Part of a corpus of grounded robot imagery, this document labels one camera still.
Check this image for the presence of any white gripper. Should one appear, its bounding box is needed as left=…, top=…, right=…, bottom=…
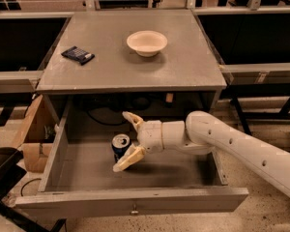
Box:
left=113, top=111, right=163, bottom=172

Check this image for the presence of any blue pepsi can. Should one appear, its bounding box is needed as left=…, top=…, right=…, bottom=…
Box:
left=111, top=133, right=131, bottom=161

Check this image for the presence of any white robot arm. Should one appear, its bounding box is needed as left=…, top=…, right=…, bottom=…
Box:
left=113, top=111, right=290, bottom=198

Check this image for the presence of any metal drawer knob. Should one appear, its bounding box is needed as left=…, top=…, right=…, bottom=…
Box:
left=130, top=204, right=139, bottom=216

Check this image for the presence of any grey open top drawer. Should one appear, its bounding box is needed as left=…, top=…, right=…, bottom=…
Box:
left=15, top=101, right=248, bottom=218

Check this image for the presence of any grey cabinet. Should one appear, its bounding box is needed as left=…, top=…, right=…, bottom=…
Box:
left=36, top=9, right=227, bottom=124

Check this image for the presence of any white bowl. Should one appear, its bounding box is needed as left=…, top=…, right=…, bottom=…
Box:
left=127, top=31, right=168, bottom=57

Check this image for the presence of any cardboard box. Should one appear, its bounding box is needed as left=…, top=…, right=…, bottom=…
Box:
left=12, top=96, right=56, bottom=173

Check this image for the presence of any black table leg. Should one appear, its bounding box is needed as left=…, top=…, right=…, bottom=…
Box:
left=232, top=96, right=251, bottom=135

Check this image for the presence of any dark blue snack packet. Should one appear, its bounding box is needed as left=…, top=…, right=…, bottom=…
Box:
left=61, top=46, right=95, bottom=66

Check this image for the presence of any black chair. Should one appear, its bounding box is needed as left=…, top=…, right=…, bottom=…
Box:
left=0, top=147, right=67, bottom=232

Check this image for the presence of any black cable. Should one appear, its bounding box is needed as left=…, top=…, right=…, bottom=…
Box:
left=85, top=97, right=131, bottom=127

